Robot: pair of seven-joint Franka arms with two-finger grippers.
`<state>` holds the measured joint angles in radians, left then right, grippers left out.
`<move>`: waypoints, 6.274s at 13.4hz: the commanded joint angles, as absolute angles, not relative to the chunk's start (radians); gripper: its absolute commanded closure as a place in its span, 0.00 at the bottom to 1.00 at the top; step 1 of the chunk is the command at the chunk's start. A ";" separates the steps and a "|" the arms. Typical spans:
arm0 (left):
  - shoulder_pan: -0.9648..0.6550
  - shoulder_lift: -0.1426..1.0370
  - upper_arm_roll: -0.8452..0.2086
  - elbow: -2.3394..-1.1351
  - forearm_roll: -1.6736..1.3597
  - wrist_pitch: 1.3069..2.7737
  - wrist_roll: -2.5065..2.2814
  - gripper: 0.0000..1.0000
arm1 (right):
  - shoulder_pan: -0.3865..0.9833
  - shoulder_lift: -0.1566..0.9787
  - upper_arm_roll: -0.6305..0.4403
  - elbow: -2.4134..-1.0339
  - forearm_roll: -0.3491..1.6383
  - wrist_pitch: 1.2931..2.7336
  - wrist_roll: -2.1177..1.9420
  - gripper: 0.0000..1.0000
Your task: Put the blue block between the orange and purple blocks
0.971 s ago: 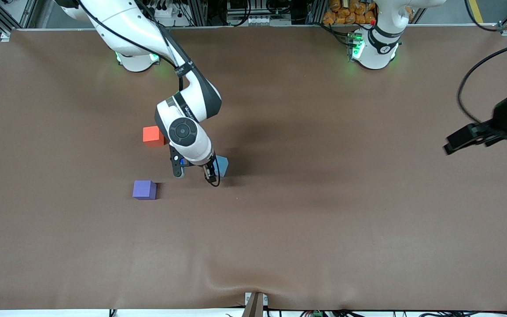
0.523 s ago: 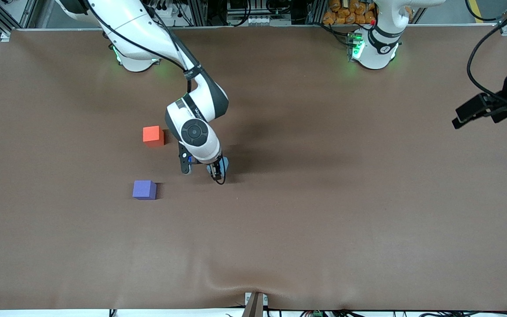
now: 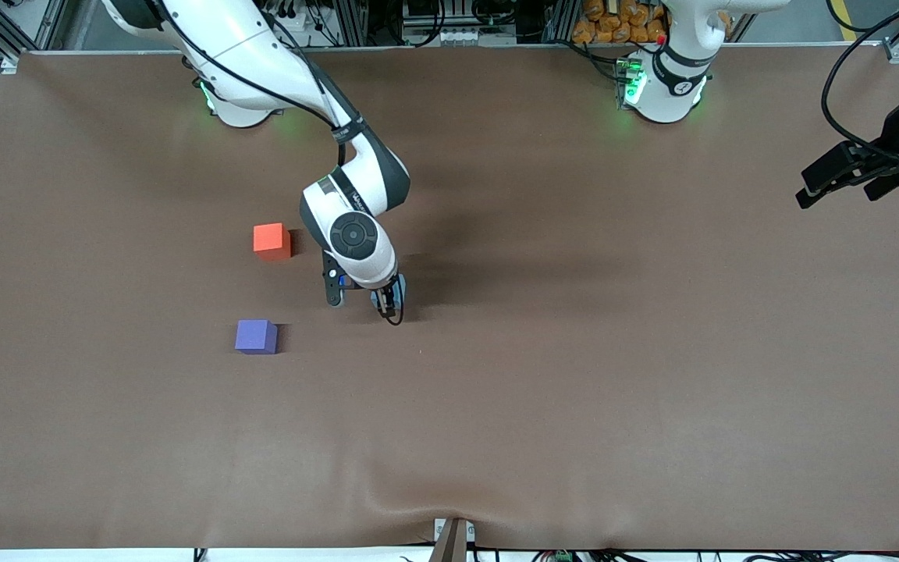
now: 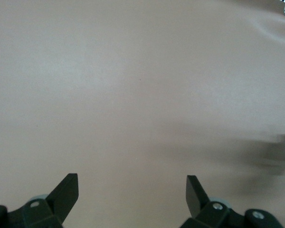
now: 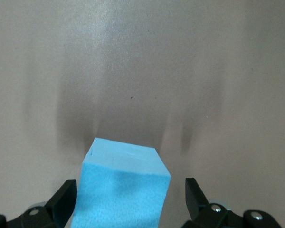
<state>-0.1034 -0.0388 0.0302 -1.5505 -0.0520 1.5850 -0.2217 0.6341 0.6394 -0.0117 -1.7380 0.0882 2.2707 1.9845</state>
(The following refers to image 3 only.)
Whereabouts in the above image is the light blue foam block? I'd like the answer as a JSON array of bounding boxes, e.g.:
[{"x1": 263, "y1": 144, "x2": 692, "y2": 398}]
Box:
[{"x1": 372, "y1": 273, "x2": 409, "y2": 318}]

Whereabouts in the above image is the orange foam block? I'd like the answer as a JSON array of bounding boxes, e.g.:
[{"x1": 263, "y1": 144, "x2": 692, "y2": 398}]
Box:
[{"x1": 253, "y1": 222, "x2": 293, "y2": 262}]

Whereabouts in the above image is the purple foam block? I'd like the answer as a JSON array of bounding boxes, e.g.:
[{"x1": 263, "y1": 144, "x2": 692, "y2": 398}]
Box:
[{"x1": 235, "y1": 319, "x2": 279, "y2": 356}]

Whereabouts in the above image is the table cover sheet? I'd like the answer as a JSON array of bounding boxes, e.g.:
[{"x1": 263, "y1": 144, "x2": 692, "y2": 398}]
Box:
[{"x1": 0, "y1": 45, "x2": 899, "y2": 552}]

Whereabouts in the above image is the white power strip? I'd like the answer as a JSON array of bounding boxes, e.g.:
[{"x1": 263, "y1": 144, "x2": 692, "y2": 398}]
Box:
[{"x1": 401, "y1": 26, "x2": 517, "y2": 48}]

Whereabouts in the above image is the pile of orange toy fruits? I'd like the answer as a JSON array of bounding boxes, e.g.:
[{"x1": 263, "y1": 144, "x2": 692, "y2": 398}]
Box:
[{"x1": 572, "y1": 0, "x2": 670, "y2": 44}]

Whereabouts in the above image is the white socket strip with plugs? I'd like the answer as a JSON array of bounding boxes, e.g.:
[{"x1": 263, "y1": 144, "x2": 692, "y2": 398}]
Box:
[{"x1": 266, "y1": 0, "x2": 319, "y2": 32}]

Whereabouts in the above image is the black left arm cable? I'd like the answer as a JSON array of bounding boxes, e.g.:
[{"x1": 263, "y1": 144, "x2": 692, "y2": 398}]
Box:
[{"x1": 820, "y1": 0, "x2": 899, "y2": 166}]

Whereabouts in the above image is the camera mount post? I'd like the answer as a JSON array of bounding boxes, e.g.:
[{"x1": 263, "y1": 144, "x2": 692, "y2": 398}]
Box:
[{"x1": 428, "y1": 517, "x2": 472, "y2": 562}]

